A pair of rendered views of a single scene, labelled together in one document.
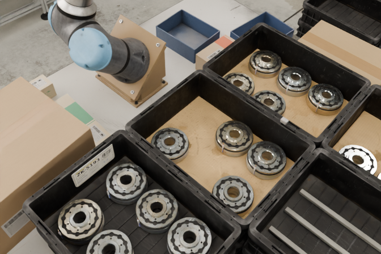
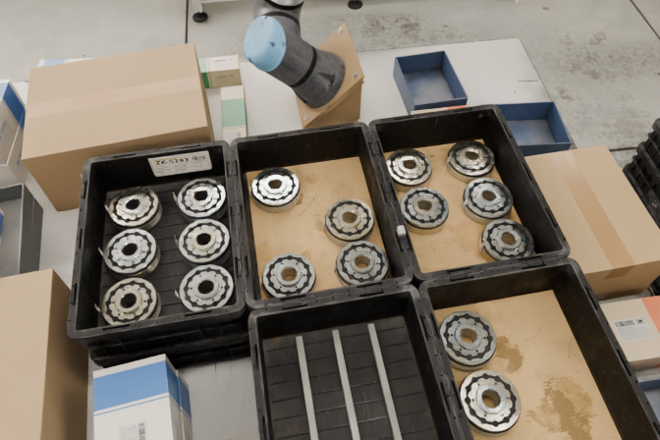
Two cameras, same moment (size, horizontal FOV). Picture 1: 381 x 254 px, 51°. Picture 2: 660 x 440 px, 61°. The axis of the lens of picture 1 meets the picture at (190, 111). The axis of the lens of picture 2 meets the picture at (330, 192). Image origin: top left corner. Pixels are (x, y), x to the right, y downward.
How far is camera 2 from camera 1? 51 cm
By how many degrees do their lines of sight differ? 23
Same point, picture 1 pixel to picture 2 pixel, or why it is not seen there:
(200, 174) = (281, 238)
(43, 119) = (176, 94)
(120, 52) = (298, 62)
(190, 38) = (433, 92)
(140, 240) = (170, 261)
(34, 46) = (318, 32)
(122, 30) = (335, 42)
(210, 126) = (340, 195)
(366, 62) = (615, 231)
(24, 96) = (179, 64)
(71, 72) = not seen: hidden behind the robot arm
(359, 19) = not seen: outside the picture
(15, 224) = not seen: hidden behind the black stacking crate
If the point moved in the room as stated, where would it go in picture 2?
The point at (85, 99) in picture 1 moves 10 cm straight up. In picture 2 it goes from (264, 103) to (260, 76)
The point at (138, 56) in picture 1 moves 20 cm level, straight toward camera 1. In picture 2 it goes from (324, 79) to (284, 131)
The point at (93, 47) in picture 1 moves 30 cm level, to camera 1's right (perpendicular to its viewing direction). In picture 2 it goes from (263, 41) to (369, 98)
